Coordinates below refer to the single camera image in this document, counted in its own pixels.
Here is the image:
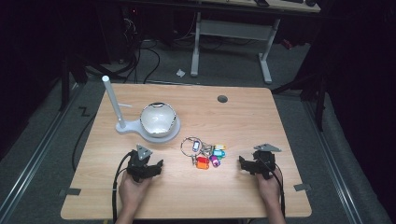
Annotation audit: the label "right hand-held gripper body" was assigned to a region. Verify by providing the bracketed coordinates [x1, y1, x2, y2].
[248, 143, 283, 181]

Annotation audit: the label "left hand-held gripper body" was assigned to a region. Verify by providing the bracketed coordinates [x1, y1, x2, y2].
[125, 143, 158, 183]

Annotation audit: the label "key ring with colourful tags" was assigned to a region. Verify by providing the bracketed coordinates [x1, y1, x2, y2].
[180, 135, 228, 171]

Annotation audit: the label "person's left hand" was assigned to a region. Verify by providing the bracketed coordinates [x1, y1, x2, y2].
[118, 171, 153, 213]

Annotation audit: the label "person's right hand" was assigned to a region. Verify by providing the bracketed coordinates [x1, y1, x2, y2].
[255, 169, 284, 210]

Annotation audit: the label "white dome lamp device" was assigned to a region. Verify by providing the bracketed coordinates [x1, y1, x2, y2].
[101, 75, 182, 145]

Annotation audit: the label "silver metal bowl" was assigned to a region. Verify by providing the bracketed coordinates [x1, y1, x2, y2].
[139, 102, 178, 139]

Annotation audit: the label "black metal stand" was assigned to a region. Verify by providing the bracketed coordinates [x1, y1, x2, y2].
[58, 52, 125, 112]
[270, 69, 330, 133]

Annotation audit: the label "white-legged wooden desk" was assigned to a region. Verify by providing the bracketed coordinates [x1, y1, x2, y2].
[190, 0, 322, 85]

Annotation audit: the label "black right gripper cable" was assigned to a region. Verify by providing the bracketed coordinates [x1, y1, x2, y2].
[255, 158, 287, 219]

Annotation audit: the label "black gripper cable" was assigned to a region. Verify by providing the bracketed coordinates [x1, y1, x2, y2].
[111, 151, 134, 224]
[255, 158, 287, 219]

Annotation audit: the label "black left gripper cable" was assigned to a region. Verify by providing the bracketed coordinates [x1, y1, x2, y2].
[111, 151, 134, 224]

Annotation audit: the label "black cable beside table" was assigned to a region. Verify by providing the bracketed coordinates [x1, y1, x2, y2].
[71, 112, 98, 173]

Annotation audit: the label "metal floor rail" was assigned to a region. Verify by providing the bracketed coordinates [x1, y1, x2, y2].
[303, 100, 364, 224]
[0, 81, 82, 223]

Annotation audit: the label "black floor cables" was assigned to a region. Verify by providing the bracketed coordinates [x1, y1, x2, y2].
[115, 12, 200, 85]

